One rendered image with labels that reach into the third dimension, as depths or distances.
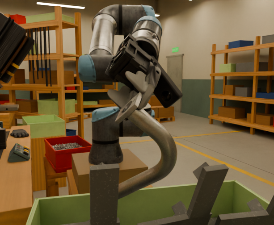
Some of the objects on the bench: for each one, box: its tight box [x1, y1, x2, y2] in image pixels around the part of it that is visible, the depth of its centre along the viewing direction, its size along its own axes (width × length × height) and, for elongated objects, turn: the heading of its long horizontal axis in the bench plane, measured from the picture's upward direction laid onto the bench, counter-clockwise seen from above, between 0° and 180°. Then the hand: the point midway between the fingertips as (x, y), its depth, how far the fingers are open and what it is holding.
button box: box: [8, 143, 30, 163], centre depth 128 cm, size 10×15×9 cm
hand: (136, 111), depth 46 cm, fingers closed on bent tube, 3 cm apart
